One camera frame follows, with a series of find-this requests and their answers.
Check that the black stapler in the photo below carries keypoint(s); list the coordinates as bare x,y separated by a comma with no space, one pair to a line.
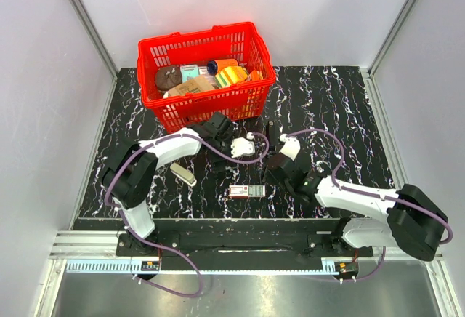
271,135

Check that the brown cardboard box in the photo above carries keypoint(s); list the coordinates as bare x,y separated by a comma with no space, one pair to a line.
192,86

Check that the aluminium frame rail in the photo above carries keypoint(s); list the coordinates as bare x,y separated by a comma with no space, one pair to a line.
108,252

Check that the beige and white stapler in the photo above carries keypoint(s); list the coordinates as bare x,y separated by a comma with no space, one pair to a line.
183,174

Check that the orange snack packet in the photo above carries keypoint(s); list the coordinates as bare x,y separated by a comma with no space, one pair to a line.
255,75

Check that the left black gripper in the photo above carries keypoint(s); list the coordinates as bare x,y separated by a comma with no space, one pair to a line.
219,164

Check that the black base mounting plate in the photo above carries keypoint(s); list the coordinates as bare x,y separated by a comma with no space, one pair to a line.
296,235

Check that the red plastic shopping basket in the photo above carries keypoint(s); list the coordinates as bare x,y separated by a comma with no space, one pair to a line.
240,41

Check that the brown round bun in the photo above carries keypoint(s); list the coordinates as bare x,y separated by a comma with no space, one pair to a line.
168,77

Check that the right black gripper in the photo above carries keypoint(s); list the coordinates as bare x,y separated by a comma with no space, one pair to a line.
267,174

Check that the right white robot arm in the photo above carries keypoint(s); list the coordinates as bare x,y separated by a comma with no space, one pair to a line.
406,218

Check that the teal white small box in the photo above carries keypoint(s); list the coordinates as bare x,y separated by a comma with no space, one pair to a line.
189,72

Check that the red white staple box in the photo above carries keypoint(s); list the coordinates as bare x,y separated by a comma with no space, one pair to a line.
247,191

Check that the orange tube blue cap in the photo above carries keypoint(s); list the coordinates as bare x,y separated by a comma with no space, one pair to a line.
215,66

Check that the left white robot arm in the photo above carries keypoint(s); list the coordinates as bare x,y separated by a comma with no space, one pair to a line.
129,171

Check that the yellow green sponge pack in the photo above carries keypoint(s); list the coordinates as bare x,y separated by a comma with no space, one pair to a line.
230,75

